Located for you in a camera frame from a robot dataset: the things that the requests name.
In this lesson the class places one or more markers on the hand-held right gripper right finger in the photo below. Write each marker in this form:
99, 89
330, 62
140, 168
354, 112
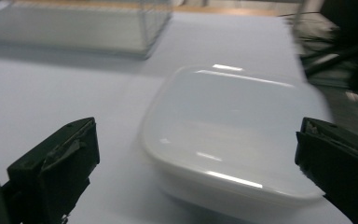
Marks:
341, 165

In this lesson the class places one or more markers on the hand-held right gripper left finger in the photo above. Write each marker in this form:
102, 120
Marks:
56, 168

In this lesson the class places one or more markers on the white square plate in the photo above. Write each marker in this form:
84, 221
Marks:
230, 133

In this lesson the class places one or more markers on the dark metal stand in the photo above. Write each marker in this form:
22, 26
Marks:
341, 46

